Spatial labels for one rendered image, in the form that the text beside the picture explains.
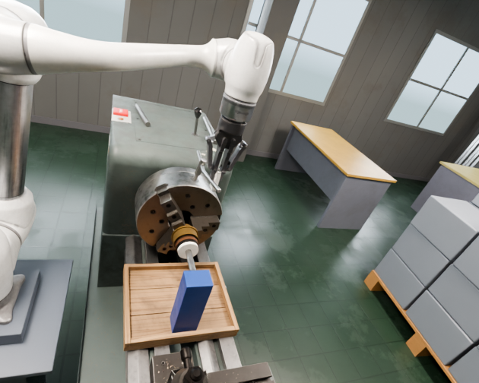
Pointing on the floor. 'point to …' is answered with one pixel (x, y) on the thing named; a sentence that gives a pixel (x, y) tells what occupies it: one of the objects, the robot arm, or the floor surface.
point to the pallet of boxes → (447, 283)
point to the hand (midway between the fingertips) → (214, 179)
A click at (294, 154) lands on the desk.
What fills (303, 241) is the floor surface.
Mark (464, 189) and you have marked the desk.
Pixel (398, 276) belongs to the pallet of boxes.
